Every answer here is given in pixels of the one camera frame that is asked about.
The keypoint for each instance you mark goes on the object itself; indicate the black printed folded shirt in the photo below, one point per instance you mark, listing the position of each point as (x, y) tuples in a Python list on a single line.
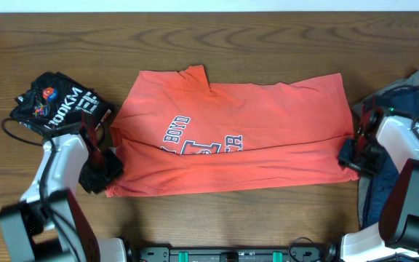
[(52, 99)]

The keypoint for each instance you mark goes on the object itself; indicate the orange red soccer t-shirt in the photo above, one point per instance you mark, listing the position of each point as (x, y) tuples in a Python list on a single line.
[(178, 133)]

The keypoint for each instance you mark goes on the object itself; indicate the navy blue shirt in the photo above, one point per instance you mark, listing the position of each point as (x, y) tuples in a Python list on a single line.
[(398, 133)]

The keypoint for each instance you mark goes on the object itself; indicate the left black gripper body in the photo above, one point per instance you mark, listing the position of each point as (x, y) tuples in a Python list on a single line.
[(100, 172)]

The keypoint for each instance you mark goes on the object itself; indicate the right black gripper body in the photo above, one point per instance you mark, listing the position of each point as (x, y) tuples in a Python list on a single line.
[(363, 156)]

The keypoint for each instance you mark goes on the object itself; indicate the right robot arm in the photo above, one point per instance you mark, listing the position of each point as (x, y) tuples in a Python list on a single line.
[(396, 235)]

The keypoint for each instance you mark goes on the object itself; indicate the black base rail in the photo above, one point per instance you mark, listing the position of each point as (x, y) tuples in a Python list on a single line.
[(300, 252)]

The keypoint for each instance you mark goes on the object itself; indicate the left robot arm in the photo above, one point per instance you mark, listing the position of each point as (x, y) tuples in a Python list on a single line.
[(47, 224)]

